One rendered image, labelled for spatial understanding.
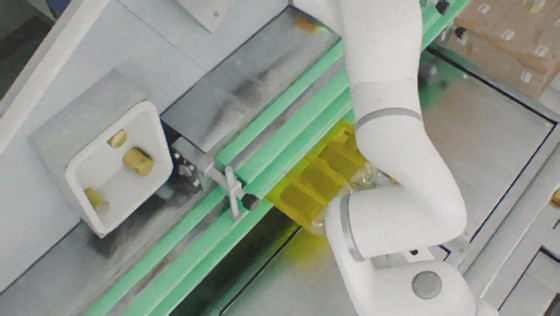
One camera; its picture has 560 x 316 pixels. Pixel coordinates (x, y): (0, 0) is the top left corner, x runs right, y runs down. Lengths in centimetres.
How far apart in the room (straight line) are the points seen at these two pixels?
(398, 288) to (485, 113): 87
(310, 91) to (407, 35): 50
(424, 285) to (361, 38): 31
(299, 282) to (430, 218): 60
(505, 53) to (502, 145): 338
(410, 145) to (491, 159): 82
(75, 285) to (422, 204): 65
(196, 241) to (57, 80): 40
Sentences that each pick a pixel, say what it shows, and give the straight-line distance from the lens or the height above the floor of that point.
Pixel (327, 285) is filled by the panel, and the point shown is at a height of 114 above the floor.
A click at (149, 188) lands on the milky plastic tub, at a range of 113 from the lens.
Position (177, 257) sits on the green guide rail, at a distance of 116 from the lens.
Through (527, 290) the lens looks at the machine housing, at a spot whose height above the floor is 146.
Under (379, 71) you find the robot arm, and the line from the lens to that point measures 76.
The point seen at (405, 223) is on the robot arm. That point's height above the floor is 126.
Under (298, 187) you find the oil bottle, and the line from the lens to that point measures 122.
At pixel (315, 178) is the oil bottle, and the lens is 123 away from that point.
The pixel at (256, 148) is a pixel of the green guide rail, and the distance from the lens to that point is 114.
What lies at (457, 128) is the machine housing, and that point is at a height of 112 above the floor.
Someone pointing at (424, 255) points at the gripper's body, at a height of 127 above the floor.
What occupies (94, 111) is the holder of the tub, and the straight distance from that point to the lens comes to 98.
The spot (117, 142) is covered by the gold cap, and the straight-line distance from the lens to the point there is 102.
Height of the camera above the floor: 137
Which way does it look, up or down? 20 degrees down
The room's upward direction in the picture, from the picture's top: 125 degrees clockwise
